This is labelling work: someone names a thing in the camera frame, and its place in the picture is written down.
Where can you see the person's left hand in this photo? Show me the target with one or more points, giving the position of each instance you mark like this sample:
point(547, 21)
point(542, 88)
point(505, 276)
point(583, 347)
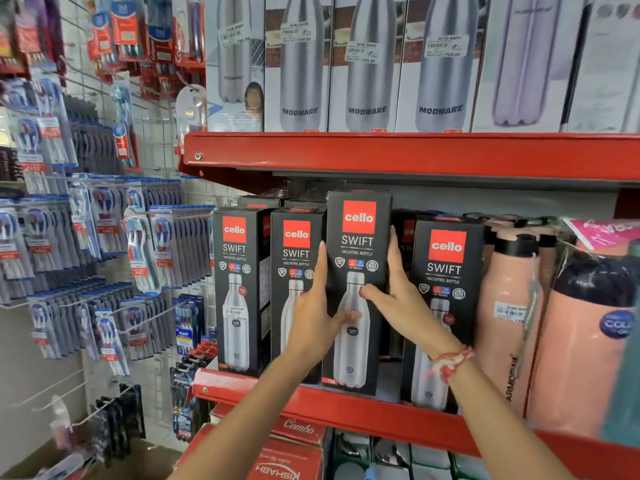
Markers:
point(312, 324)

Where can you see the person's right hand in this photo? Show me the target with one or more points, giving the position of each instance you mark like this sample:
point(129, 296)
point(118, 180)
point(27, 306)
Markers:
point(407, 309)

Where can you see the person's right thumb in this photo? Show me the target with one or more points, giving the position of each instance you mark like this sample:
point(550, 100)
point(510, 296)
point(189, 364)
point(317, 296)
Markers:
point(376, 293)

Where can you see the person's left thumb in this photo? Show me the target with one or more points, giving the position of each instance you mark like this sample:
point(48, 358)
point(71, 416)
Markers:
point(346, 318)

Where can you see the black steel bottle box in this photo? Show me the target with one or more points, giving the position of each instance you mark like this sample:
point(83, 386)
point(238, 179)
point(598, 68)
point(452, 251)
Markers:
point(404, 229)
point(295, 264)
point(357, 244)
point(240, 294)
point(445, 279)
point(262, 200)

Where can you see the person's left forearm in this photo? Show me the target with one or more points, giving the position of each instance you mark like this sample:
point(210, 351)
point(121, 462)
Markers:
point(240, 424)

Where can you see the person's right forearm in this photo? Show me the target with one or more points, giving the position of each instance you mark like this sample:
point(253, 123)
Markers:
point(505, 429)

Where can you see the red metal shelf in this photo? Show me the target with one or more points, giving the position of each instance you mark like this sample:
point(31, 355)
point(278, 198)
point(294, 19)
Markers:
point(400, 154)
point(360, 409)

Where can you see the red and white thread wristband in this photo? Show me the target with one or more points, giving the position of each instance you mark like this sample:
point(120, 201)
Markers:
point(449, 363)

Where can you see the red cardboard box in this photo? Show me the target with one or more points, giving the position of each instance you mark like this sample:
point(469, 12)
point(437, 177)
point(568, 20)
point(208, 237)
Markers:
point(295, 427)
point(285, 464)

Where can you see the pink flask with black cap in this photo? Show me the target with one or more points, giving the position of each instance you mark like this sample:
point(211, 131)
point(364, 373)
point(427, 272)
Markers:
point(505, 314)

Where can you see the white boxes with steel utensils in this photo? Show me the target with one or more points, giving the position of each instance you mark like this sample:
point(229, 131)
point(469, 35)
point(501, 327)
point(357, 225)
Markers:
point(400, 457)

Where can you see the colourful toothbrush multipack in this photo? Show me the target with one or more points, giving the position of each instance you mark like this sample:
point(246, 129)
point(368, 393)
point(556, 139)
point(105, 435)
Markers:
point(187, 324)

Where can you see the row of dark toothbrush packs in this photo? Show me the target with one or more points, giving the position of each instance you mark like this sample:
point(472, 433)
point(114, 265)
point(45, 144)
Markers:
point(190, 389)

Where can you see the pink flask in clear wrap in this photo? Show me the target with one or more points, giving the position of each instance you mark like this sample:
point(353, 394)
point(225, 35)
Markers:
point(575, 354)

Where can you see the white box with silver bottle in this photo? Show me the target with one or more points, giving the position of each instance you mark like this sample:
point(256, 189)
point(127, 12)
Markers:
point(235, 59)
point(440, 69)
point(300, 64)
point(367, 69)

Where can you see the pink paper tag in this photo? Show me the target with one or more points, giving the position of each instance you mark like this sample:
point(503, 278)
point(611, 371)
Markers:
point(600, 232)

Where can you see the hanging black packets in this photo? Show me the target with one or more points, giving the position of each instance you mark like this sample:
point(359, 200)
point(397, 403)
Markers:
point(120, 424)

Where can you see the teal flask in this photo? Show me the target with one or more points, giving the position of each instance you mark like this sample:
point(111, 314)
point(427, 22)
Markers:
point(625, 399)

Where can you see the white box with lavender bottle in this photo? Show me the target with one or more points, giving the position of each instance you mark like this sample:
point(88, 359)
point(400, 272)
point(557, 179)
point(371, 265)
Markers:
point(525, 64)

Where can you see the rows of blue toothbrush packs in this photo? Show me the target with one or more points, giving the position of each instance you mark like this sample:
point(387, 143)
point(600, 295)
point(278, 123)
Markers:
point(75, 234)

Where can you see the white box with grey print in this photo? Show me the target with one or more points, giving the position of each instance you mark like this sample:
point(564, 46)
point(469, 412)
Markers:
point(607, 69)

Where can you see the rows of red toothbrush packs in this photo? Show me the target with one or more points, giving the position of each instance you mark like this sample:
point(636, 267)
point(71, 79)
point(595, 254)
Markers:
point(130, 34)

